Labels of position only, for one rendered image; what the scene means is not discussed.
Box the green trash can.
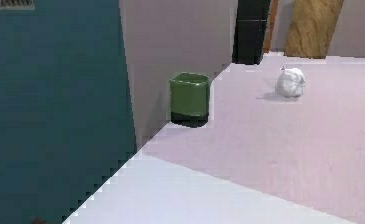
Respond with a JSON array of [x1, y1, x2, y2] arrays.
[[168, 71, 213, 129]]

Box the black tall cabinet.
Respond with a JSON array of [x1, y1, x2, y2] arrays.
[[231, 0, 272, 66]]

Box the white crumpled ball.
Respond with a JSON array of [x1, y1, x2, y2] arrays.
[[274, 65, 307, 99]]

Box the orange wooden pole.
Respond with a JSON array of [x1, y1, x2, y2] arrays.
[[263, 0, 280, 54]]

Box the light wooden door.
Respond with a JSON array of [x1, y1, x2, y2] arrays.
[[283, 0, 346, 60]]

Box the grey framed picture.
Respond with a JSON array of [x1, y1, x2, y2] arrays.
[[0, 0, 36, 10]]

